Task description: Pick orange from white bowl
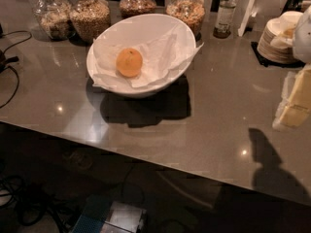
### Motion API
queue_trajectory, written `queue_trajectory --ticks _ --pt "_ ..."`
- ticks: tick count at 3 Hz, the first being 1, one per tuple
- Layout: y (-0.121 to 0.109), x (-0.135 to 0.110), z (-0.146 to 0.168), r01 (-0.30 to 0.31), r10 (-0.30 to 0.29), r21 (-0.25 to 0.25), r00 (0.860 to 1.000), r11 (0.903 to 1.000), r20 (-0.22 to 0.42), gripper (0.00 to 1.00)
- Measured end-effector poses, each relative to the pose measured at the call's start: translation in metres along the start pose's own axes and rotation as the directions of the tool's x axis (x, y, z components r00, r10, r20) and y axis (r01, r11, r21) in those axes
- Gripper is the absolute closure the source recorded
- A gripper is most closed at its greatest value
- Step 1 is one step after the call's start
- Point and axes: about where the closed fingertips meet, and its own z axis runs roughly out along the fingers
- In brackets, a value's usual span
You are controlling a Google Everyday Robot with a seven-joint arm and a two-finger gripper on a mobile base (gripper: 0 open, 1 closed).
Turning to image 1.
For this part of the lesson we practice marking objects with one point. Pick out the white paper napkin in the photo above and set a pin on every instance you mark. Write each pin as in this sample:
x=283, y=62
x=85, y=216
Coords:
x=164, y=58

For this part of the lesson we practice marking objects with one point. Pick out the black square mat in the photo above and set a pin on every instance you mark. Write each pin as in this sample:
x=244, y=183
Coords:
x=266, y=63

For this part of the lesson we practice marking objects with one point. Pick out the glass jar pale cereal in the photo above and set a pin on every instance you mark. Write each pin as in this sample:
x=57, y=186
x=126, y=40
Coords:
x=54, y=18

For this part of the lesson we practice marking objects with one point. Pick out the glass jar round grains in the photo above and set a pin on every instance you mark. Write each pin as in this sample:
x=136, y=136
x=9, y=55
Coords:
x=90, y=18

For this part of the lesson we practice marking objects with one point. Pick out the blue and silver box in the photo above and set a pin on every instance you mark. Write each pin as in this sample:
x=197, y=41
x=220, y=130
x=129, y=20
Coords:
x=101, y=215

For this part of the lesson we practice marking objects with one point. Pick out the stack of white plates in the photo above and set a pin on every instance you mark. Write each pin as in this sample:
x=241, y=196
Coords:
x=276, y=41

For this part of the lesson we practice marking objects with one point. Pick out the orange fruit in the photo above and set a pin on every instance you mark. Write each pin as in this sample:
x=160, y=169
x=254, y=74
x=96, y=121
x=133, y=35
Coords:
x=129, y=62

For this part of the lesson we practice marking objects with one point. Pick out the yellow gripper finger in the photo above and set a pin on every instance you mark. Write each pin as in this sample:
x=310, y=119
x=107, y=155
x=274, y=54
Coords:
x=295, y=106

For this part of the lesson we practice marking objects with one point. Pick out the white tilted bowl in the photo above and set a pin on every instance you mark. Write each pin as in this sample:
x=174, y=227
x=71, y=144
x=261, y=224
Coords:
x=135, y=30

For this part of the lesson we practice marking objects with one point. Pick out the glass jar mixed muesli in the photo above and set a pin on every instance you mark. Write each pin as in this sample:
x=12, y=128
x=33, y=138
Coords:
x=190, y=12

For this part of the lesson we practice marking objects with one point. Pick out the clear glass bottle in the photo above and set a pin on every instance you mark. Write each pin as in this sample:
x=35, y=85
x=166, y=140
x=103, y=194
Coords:
x=224, y=18

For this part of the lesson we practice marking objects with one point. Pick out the white stand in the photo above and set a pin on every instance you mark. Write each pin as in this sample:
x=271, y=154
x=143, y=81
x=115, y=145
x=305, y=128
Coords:
x=248, y=11

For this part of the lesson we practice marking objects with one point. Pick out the glass jar brown granola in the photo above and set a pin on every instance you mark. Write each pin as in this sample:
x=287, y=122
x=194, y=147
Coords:
x=131, y=8

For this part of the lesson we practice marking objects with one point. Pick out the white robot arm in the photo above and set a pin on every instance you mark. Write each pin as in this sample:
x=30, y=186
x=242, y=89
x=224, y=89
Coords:
x=302, y=39

